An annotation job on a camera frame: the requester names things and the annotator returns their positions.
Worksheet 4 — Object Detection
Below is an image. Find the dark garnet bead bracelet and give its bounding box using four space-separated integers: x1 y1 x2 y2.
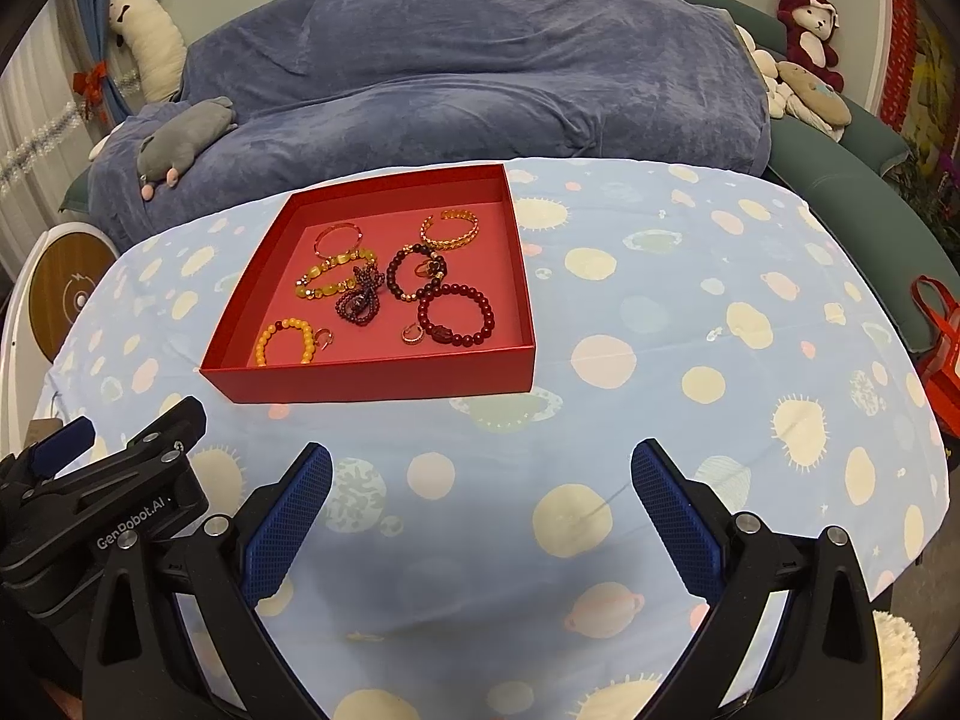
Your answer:
334 259 387 327

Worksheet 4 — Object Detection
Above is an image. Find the gold braided bangle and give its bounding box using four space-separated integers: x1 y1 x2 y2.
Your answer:
420 208 479 251

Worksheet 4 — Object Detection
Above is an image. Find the thin rose gold bangle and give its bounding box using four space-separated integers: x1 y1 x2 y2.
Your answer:
313 221 363 256

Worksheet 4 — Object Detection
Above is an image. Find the grey plush toy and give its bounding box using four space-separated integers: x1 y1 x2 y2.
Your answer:
135 96 239 202

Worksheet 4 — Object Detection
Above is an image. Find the white plush toy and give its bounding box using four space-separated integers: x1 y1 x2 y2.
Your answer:
107 0 187 104

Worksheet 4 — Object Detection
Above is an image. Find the red wall hanging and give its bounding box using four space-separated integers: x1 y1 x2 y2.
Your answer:
881 0 920 128

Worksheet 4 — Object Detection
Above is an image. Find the beige plush toy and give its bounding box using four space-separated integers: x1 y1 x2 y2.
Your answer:
739 22 856 143

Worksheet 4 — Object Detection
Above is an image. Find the yellow-green bead bracelet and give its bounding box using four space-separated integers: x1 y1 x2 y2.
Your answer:
294 245 380 301

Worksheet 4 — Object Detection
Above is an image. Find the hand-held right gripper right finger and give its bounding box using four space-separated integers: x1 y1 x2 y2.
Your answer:
630 437 886 720

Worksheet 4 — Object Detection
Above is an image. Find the white round wooden-top table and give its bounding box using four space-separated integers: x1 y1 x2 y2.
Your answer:
0 223 121 421

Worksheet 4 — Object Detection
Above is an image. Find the yellow bead bracelet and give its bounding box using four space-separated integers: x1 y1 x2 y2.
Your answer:
255 319 320 367

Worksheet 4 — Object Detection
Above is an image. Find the blue planet print tablecloth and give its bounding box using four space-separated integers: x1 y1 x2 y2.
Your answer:
34 156 950 720

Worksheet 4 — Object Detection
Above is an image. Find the green sofa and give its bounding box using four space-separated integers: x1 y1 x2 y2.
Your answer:
60 0 960 353

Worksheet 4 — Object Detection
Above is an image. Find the white fluffy cushion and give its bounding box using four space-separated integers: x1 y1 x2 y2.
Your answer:
870 611 922 720

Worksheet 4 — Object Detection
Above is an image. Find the red cardboard box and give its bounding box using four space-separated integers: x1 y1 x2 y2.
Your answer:
199 163 537 404

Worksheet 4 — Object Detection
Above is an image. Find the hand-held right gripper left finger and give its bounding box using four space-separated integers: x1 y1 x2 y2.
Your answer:
79 441 335 720

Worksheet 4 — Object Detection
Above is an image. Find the red ribbon bow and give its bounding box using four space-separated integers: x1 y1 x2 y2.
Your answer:
73 64 110 121

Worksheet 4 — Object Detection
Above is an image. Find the green plant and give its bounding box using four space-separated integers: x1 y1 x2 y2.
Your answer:
885 150 960 256

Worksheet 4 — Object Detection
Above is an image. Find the red plush monkey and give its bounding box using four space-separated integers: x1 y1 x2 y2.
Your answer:
775 0 845 95

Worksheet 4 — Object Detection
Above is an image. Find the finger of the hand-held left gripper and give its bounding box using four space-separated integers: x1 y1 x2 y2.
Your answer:
124 396 207 466
30 420 97 477

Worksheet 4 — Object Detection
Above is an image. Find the blue curtain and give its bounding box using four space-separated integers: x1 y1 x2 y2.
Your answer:
71 0 132 143

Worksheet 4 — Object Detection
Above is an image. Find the white lace curtain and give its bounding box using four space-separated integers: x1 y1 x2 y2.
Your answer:
0 52 98 271

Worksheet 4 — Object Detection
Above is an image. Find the dark brown bead bracelet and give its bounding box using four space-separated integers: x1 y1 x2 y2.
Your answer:
386 244 449 303

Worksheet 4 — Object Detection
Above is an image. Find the red bead bracelet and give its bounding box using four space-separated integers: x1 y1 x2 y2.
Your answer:
416 283 496 350

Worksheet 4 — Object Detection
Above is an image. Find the red bag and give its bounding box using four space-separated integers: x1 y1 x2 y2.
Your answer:
911 275 960 440

